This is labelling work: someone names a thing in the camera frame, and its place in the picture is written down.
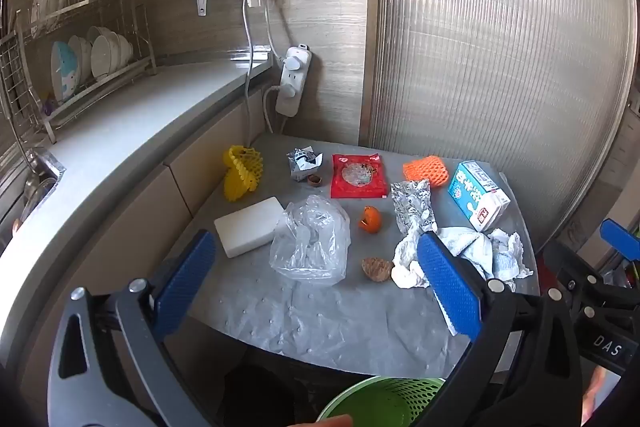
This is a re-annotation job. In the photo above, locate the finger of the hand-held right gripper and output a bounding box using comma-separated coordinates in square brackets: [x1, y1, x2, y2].
[542, 241, 613, 310]
[599, 218, 640, 290]

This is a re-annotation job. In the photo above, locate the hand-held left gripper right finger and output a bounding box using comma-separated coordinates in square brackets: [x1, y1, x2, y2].
[415, 232, 584, 427]

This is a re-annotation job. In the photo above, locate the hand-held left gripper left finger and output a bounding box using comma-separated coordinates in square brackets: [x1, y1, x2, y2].
[47, 229, 221, 427]

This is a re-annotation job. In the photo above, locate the white tissue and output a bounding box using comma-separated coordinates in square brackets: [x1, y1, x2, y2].
[390, 227, 441, 290]

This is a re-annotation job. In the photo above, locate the brown walnut shell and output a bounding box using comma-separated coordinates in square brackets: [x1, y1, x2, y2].
[361, 257, 394, 281]

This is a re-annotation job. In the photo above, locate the white foam block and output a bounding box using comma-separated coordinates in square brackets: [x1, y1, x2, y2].
[214, 196, 287, 259]

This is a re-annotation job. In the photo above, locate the yellow foam fruit net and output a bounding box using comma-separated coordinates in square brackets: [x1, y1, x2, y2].
[222, 145, 265, 200]

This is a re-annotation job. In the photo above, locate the green perforated plastic basket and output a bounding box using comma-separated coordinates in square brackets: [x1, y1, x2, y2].
[316, 376, 447, 427]

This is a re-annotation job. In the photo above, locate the white and blue towel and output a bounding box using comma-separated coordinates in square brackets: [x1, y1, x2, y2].
[437, 226, 535, 292]

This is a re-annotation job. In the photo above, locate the crumpled aluminium foil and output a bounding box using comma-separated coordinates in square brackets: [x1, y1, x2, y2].
[390, 179, 437, 235]

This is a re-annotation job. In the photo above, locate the blue and white milk carton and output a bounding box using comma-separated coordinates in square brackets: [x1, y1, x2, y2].
[447, 159, 512, 233]

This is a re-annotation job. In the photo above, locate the orange peel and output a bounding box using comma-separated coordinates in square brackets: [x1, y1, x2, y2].
[357, 205, 383, 234]

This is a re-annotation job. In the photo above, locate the orange foam fruit net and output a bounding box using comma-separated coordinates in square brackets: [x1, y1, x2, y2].
[402, 155, 450, 188]

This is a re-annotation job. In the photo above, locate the clear plastic bag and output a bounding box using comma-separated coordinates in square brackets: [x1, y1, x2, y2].
[270, 196, 352, 286]

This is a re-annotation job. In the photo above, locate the red snack packet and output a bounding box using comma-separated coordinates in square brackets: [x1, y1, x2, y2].
[330, 153, 390, 200]

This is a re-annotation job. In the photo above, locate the white kitchen counter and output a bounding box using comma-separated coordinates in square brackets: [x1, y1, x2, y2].
[0, 56, 281, 358]

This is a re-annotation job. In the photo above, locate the crumpled grey wrapper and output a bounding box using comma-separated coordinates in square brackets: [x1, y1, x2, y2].
[286, 146, 324, 182]

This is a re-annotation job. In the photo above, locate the steel sink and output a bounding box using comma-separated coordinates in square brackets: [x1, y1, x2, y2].
[0, 146, 67, 253]

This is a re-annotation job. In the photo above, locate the ribbed translucent door panel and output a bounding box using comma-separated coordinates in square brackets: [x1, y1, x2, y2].
[364, 0, 637, 255]

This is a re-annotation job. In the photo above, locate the white power strip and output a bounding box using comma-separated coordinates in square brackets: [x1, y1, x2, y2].
[275, 44, 313, 118]

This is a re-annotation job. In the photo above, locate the white bowl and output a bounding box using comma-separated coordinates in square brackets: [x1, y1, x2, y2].
[90, 35, 123, 78]
[67, 35, 93, 82]

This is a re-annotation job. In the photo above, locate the blue print plate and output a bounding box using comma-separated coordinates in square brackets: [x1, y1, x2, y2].
[51, 41, 81, 104]

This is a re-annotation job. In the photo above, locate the metal dish rack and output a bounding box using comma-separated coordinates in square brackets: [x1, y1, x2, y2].
[0, 0, 158, 158]

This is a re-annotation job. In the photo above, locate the white power cable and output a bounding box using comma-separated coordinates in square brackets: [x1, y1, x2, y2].
[239, 0, 288, 145]

